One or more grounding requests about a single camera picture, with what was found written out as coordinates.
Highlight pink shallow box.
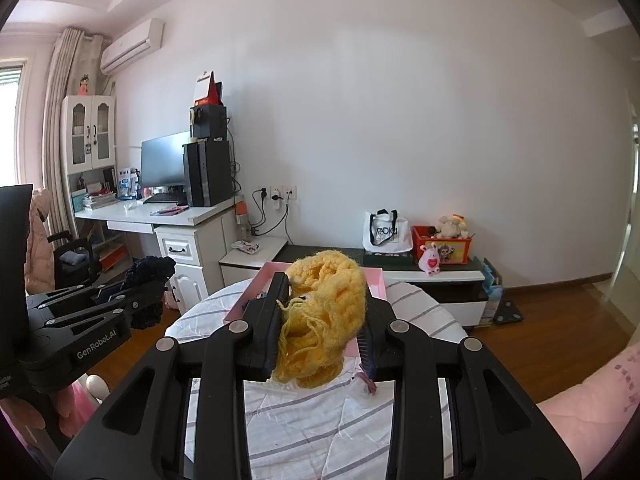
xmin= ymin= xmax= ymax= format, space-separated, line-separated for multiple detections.
xmin=222 ymin=260 xmax=388 ymax=361

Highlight navy knitted scarf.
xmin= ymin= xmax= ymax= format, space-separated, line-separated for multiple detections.
xmin=122 ymin=256 xmax=177 ymax=331

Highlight orange-capped bottle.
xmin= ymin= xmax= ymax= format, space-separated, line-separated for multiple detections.
xmin=235 ymin=201 xmax=251 ymax=241

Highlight person's right forearm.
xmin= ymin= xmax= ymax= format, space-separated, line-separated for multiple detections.
xmin=537 ymin=342 xmax=640 ymax=480

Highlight white low cabinet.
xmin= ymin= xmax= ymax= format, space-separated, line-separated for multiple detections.
xmin=219 ymin=234 xmax=289 ymax=288

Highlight window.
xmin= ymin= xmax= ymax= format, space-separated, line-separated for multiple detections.
xmin=0 ymin=62 xmax=26 ymax=188

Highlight stack of books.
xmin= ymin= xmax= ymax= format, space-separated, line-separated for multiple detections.
xmin=82 ymin=191 xmax=118 ymax=210

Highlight black power cable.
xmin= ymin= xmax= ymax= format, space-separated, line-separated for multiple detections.
xmin=249 ymin=189 xmax=268 ymax=237

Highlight blue and white carton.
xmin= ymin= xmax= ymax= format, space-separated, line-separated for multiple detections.
xmin=116 ymin=166 xmax=141 ymax=200

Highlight white tote bag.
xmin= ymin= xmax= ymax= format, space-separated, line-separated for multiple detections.
xmin=362 ymin=208 xmax=413 ymax=254

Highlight beige plush toy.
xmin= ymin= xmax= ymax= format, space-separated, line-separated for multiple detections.
xmin=432 ymin=214 xmax=471 ymax=240

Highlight red storage box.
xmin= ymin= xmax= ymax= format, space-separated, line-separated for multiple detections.
xmin=411 ymin=225 xmax=472 ymax=266

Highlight yellow knitted scarf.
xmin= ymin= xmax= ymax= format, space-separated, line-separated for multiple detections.
xmin=270 ymin=249 xmax=371 ymax=390

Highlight white air conditioner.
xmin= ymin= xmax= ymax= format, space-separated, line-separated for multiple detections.
xmin=99 ymin=17 xmax=166 ymax=75

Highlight black-topped low bench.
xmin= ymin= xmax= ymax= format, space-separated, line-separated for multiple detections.
xmin=272 ymin=242 xmax=490 ymax=331

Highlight black keyboard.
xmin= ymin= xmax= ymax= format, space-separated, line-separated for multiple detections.
xmin=143 ymin=192 xmax=188 ymax=206

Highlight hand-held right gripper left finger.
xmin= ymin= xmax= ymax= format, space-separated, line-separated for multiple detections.
xmin=52 ymin=272 xmax=293 ymax=480

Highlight white plaid quilt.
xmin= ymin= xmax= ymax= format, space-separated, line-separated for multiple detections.
xmin=165 ymin=280 xmax=468 ymax=480

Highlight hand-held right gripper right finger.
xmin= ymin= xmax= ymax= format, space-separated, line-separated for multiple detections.
xmin=357 ymin=302 xmax=583 ymax=480

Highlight blue boxes beside bench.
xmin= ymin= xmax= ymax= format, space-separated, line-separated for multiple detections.
xmin=472 ymin=256 xmax=503 ymax=325

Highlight black office chair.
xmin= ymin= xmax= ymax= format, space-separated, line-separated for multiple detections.
xmin=47 ymin=230 xmax=103 ymax=291

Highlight white desk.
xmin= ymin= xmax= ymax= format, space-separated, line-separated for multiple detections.
xmin=74 ymin=195 xmax=246 ymax=318

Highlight black computer tower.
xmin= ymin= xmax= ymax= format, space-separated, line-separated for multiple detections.
xmin=182 ymin=139 xmax=235 ymax=208

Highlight black bathroom scale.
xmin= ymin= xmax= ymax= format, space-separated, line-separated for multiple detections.
xmin=492 ymin=300 xmax=526 ymax=327

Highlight beige curtain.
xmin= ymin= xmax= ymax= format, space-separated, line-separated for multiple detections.
xmin=42 ymin=27 xmax=113 ymax=241

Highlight white glass-door cabinet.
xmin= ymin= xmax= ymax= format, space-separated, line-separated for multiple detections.
xmin=60 ymin=94 xmax=117 ymax=211

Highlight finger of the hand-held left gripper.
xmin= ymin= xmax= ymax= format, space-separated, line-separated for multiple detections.
xmin=44 ymin=282 xmax=168 ymax=333
xmin=26 ymin=280 xmax=151 ymax=317

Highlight beige puffy jacket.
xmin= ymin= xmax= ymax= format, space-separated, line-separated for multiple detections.
xmin=25 ymin=189 xmax=57 ymax=293

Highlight pink rabbit plush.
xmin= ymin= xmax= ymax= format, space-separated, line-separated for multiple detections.
xmin=418 ymin=242 xmax=442 ymax=277

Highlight red paper box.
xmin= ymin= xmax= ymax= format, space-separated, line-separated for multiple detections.
xmin=194 ymin=71 xmax=224 ymax=107

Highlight black computer monitor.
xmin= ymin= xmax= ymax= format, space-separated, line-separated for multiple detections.
xmin=140 ymin=131 xmax=192 ymax=191

